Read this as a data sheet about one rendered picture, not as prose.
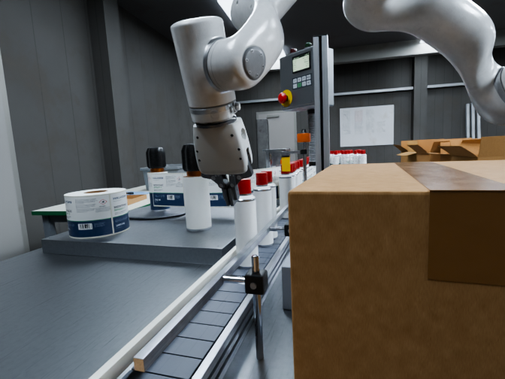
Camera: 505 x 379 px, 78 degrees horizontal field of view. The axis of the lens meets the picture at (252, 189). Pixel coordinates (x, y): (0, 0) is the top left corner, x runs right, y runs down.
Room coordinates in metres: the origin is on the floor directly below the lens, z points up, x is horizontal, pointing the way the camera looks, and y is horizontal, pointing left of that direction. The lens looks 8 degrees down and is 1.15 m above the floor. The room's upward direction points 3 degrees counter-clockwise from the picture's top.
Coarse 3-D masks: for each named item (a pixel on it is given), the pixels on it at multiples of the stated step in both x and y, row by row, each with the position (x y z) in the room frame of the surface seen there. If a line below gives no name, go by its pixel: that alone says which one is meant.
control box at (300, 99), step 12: (312, 48) 1.06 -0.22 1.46; (288, 60) 1.15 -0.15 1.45; (312, 60) 1.06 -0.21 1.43; (288, 72) 1.15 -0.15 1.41; (300, 72) 1.10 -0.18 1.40; (312, 72) 1.06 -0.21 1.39; (288, 84) 1.15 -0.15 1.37; (312, 84) 1.06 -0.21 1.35; (288, 96) 1.15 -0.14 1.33; (300, 96) 1.10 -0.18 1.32; (312, 96) 1.06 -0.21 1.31; (288, 108) 1.16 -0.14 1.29; (300, 108) 1.15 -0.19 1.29; (312, 108) 1.16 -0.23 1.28
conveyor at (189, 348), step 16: (272, 256) 0.76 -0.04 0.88; (240, 272) 0.66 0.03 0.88; (224, 288) 0.59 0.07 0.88; (240, 288) 0.59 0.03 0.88; (208, 304) 0.53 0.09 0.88; (224, 304) 0.52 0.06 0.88; (240, 304) 0.53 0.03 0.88; (192, 320) 0.48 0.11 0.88; (208, 320) 0.47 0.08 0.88; (224, 320) 0.47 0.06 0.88; (192, 336) 0.43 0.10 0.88; (208, 336) 0.43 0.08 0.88; (176, 352) 0.40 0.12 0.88; (192, 352) 0.40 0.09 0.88; (208, 352) 0.40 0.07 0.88; (160, 368) 0.37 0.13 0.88; (176, 368) 0.36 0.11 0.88; (192, 368) 0.36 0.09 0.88
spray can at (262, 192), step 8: (256, 176) 0.85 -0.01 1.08; (264, 176) 0.85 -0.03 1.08; (256, 184) 0.85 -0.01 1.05; (264, 184) 0.84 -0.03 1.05; (256, 192) 0.84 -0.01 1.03; (264, 192) 0.84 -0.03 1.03; (256, 200) 0.84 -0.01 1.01; (264, 200) 0.84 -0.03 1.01; (256, 208) 0.84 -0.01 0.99; (264, 208) 0.84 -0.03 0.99; (256, 216) 0.84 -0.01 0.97; (264, 216) 0.83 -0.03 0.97; (272, 216) 0.85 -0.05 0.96; (264, 224) 0.83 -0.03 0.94; (272, 232) 0.85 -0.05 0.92; (264, 240) 0.84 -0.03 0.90; (272, 240) 0.85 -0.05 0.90
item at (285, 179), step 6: (282, 174) 1.17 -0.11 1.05; (288, 174) 1.17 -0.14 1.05; (282, 180) 1.16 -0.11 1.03; (288, 180) 1.16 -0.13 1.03; (282, 186) 1.16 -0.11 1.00; (288, 186) 1.16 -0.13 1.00; (282, 192) 1.16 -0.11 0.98; (288, 192) 1.16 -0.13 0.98; (282, 198) 1.16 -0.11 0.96; (282, 204) 1.16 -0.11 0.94; (288, 216) 1.15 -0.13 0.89
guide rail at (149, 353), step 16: (288, 208) 0.98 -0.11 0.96; (272, 224) 0.77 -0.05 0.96; (256, 240) 0.63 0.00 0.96; (240, 256) 0.54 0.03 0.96; (224, 272) 0.47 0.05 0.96; (208, 288) 0.41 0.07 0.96; (192, 304) 0.37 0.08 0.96; (176, 320) 0.33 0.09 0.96; (160, 336) 0.30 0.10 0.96; (176, 336) 0.32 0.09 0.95; (144, 352) 0.28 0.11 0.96; (160, 352) 0.30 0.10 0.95; (144, 368) 0.27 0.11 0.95
